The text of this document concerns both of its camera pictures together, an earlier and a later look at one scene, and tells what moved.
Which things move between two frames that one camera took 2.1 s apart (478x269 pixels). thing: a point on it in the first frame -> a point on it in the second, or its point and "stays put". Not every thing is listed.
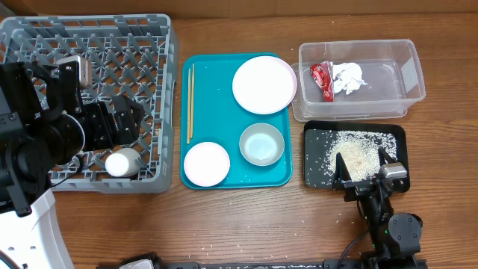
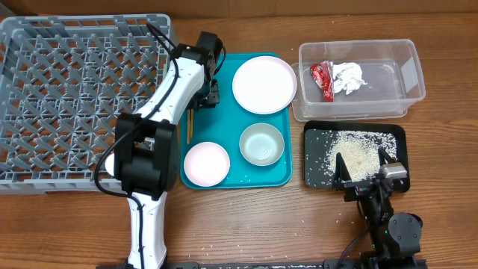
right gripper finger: (383, 155) stays put
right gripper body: (363, 188) stays put
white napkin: (348, 77) stays put
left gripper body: (98, 134) -> (208, 96)
